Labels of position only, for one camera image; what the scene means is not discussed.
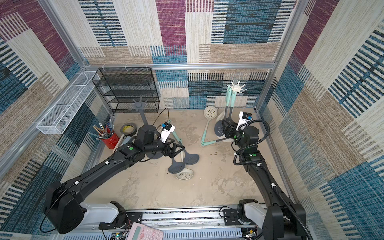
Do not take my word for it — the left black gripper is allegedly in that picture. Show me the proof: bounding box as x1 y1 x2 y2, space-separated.
144 138 186 159

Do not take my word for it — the grey skimmer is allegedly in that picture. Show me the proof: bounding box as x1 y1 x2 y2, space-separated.
172 132 200 166
168 158 185 174
214 120 225 137
229 90 237 119
201 138 232 147

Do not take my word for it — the white skimmer front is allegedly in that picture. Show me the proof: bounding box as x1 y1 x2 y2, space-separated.
176 162 194 181

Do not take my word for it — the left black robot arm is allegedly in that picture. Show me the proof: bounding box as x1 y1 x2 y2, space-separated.
43 122 184 234

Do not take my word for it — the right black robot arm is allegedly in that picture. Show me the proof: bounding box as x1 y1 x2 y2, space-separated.
223 120 313 240

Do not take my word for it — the grey skimmer by white stand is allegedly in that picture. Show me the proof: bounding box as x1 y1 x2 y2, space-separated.
201 138 232 147

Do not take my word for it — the grey utensil rack stand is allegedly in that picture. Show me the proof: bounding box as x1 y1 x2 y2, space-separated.
133 97 160 147

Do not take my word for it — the white utensil rack stand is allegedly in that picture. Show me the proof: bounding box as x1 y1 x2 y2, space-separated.
216 80 248 142

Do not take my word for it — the black tape roll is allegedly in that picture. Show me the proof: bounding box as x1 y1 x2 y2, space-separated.
120 123 138 137

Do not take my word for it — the red pencil cup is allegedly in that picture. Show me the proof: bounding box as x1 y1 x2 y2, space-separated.
88 119 120 149

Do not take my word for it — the pink calculator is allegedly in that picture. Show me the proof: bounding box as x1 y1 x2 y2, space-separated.
126 223 164 240

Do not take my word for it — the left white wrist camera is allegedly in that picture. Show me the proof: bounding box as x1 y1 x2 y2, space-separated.
160 122 176 144

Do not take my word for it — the black wire mesh shelf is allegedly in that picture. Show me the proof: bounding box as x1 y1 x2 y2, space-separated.
92 67 160 114

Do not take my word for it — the white wire mesh basket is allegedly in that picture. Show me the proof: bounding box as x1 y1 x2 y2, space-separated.
37 72 96 135

